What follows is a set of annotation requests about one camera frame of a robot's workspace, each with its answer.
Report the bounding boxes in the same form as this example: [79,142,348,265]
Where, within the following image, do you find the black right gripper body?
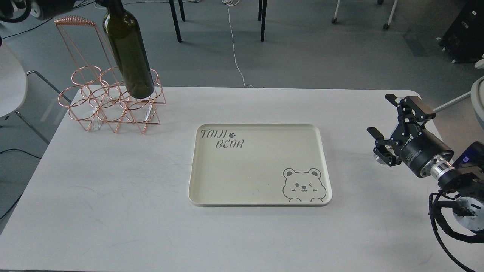
[392,127,454,178]

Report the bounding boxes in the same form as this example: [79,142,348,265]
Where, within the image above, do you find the black table legs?
[169,0,267,43]

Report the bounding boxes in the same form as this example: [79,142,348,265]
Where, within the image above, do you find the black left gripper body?
[30,0,76,20]

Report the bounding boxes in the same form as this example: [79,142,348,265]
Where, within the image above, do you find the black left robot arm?
[0,0,85,45]

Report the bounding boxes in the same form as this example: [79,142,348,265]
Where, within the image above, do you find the white chair right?
[429,55,484,131]

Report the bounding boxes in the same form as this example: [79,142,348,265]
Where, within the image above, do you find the white rolling chair base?
[331,0,401,31]

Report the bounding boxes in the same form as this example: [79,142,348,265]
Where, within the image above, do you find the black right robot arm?
[368,94,484,272]

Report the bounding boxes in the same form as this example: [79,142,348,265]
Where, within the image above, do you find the black floor cables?
[0,0,99,40]

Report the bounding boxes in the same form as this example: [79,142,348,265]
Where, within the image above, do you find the copper wire bottle rack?
[54,15,166,134]

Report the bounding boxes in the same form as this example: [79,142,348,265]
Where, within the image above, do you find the dark green wine bottle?
[98,0,154,99]

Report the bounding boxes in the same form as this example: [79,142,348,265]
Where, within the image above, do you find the steel double jigger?
[374,151,387,165]

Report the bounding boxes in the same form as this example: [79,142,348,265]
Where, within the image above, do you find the cream bear serving tray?
[188,124,333,206]

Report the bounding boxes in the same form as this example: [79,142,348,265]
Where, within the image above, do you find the black equipment box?
[438,0,484,63]

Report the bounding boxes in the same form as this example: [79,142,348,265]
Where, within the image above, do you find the white floor cable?
[221,0,261,88]

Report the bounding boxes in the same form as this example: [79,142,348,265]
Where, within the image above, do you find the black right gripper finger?
[367,127,402,166]
[385,94,436,138]

